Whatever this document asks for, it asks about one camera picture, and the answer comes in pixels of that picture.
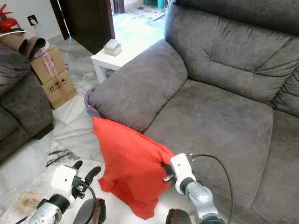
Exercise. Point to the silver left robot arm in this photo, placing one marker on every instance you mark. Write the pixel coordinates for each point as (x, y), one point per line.
(42, 215)

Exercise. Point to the dark grey fabric sofa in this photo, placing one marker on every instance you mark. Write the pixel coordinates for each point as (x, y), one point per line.
(215, 121)

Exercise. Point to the dark robot left leg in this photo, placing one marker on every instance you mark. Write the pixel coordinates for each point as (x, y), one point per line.
(88, 212)

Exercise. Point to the dark robot leg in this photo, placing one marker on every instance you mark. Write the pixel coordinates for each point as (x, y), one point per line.
(177, 217)
(88, 212)

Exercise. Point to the dark robot right leg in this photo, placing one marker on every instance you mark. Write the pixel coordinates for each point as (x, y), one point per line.
(177, 217)

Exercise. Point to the blue purple basket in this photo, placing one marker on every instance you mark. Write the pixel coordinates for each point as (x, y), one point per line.
(89, 105)

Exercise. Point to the cardboard box with black symbols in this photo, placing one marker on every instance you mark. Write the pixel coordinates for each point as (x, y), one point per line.
(60, 89)

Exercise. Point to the grey fabric armchair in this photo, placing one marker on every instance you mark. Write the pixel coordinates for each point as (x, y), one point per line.
(23, 107)

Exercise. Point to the cardboard box with red tape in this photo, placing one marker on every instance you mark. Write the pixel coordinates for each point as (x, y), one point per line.
(57, 59)

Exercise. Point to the white tissue box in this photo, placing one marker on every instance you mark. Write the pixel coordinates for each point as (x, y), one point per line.
(112, 47)

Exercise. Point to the white side table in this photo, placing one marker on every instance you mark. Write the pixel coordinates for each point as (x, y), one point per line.
(131, 53)

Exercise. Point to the brown rolled mat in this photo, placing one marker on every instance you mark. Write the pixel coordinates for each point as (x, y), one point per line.
(28, 44)

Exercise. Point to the dark wooden door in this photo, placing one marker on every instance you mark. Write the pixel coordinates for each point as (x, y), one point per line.
(86, 23)

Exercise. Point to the red fire extinguisher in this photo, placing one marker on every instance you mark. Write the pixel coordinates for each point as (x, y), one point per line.
(7, 22)

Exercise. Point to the printed papers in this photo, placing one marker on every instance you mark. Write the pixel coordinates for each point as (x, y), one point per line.
(147, 13)

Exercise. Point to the teal bottle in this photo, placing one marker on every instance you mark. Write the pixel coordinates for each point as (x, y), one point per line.
(160, 3)

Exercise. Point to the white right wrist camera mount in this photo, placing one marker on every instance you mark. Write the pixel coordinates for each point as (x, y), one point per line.
(182, 167)

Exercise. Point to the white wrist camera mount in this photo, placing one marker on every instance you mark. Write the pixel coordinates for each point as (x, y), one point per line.
(182, 167)
(63, 179)

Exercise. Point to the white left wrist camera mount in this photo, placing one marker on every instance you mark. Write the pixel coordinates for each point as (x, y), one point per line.
(63, 179)

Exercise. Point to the black wall socket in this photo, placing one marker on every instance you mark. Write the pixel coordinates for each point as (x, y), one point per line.
(32, 20)

